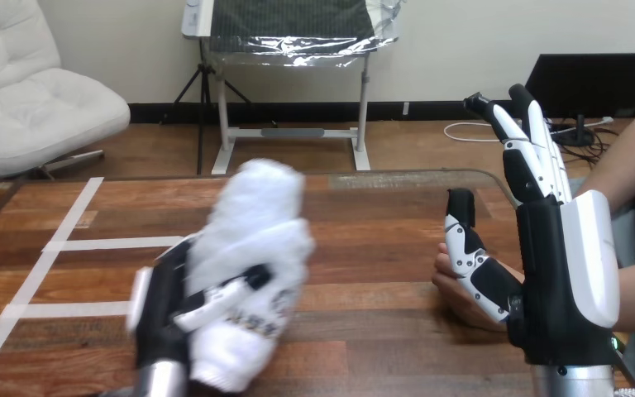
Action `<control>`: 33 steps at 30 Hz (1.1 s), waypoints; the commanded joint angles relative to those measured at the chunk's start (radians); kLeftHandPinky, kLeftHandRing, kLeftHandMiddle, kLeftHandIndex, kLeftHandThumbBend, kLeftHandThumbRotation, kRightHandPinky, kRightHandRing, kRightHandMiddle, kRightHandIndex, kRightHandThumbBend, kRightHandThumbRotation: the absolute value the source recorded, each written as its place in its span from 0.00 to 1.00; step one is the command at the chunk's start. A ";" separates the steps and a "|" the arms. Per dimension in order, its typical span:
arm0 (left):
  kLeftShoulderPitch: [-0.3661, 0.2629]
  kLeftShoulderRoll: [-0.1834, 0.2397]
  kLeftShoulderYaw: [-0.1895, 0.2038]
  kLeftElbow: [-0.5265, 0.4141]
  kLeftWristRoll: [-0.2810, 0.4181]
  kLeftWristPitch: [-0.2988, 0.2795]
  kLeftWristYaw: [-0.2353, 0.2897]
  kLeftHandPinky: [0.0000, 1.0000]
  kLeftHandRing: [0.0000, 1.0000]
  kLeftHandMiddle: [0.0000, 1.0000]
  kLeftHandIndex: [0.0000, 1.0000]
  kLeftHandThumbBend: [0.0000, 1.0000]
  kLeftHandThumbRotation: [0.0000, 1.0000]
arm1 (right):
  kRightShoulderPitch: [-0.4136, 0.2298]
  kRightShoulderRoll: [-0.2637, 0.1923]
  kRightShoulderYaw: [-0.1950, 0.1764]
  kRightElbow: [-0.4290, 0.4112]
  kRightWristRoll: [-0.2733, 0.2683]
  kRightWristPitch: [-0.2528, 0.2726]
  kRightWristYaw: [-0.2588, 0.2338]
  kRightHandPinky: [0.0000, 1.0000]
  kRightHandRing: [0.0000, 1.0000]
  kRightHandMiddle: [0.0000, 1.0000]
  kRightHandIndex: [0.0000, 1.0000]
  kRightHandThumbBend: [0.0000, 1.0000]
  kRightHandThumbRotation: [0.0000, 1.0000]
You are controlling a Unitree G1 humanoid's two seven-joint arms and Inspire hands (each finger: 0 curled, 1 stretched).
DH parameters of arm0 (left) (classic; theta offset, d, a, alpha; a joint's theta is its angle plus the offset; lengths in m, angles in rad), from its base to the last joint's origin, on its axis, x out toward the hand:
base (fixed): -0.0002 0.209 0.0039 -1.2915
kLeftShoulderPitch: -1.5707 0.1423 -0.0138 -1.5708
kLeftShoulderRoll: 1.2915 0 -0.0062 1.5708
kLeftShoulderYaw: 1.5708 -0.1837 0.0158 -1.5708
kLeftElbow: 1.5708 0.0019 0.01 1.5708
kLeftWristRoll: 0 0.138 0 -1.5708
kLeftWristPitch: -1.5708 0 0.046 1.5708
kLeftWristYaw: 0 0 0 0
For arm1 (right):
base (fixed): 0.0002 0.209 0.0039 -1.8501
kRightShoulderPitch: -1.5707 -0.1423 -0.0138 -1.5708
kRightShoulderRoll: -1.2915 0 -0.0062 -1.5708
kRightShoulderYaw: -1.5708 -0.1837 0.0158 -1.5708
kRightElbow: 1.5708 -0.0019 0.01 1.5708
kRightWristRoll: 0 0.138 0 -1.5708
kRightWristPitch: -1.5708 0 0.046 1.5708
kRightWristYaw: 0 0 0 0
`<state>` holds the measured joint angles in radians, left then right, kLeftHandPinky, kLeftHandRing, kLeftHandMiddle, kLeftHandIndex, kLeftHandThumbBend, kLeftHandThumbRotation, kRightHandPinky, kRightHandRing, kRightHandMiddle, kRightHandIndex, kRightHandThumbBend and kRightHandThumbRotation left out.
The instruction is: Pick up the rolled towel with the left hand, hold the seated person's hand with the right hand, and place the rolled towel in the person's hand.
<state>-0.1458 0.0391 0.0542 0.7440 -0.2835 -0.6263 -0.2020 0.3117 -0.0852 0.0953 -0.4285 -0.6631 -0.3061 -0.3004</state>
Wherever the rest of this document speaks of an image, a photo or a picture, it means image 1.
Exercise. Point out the person's hand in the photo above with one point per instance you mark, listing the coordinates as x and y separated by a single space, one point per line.
454 296

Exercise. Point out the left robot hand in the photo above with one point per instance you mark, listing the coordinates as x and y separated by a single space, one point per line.
161 318

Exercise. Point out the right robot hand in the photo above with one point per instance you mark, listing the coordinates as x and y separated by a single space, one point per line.
547 274

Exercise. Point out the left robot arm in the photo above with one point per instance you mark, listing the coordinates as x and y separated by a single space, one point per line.
159 382

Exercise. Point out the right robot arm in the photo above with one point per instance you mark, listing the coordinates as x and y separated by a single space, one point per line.
572 382

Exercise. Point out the dark screen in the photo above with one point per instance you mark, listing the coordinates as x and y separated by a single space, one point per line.
591 82

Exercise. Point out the white desk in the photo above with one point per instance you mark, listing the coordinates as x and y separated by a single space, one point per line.
290 132

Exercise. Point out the black tripod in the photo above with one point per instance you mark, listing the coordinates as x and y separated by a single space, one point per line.
203 93

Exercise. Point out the white cushioned chair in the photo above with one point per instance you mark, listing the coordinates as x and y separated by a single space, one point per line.
27 98

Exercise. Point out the foil sheet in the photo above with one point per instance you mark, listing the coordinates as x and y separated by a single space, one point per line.
295 33

